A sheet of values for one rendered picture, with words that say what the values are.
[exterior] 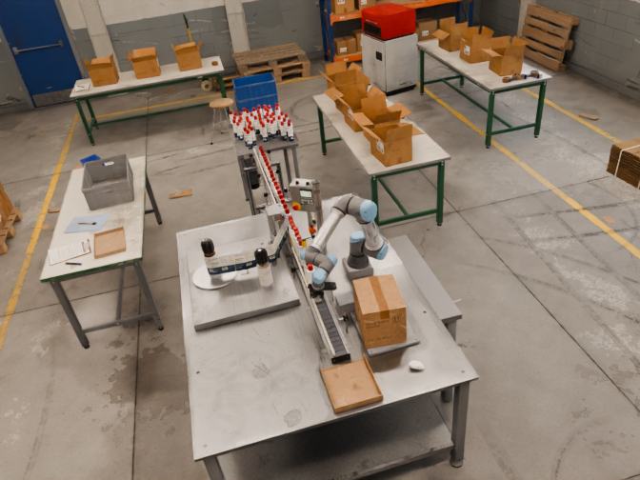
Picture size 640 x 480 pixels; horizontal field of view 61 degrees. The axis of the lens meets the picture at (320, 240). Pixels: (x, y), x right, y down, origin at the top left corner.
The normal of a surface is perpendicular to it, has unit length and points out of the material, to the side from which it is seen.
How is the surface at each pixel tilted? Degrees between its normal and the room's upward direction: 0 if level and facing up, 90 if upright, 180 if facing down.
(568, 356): 0
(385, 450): 1
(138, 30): 90
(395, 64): 90
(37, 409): 0
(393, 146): 91
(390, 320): 90
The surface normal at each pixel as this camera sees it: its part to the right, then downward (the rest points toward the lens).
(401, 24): 0.43, 0.48
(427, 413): -0.11, -0.81
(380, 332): 0.14, 0.56
